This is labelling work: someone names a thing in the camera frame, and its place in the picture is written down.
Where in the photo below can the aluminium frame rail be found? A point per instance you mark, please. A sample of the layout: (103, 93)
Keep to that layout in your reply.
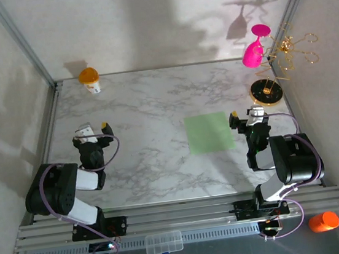
(183, 215)

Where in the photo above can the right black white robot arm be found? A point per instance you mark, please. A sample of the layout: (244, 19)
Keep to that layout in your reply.
(294, 161)

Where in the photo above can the aluminium frame post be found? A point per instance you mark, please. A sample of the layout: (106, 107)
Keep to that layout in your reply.
(23, 42)
(291, 9)

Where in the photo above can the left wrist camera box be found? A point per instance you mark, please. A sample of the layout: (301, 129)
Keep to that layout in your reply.
(86, 133)

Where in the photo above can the light green paper sheet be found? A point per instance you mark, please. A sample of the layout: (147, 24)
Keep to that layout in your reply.
(209, 133)

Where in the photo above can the orange plastic cup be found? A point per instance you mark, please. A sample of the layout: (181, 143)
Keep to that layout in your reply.
(323, 222)

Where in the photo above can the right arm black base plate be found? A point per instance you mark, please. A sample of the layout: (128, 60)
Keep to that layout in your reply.
(243, 209)

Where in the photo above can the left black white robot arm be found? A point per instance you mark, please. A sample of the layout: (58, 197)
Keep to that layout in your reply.
(56, 190)

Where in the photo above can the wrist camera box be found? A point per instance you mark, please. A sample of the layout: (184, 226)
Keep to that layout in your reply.
(255, 115)
(86, 133)

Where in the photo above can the white cup with orange lid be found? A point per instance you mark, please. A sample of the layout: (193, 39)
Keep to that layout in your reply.
(89, 79)

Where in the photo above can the pink wine glass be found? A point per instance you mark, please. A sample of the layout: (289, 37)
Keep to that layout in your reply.
(253, 54)

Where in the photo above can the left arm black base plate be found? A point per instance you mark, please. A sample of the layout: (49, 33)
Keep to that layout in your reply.
(119, 224)

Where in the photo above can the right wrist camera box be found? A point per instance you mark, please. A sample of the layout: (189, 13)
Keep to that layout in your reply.
(255, 115)

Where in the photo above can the black controller board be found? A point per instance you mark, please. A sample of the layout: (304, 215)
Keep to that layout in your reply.
(98, 248)
(268, 229)

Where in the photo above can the clear plastic compartment box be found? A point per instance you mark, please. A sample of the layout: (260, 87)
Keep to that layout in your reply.
(164, 243)

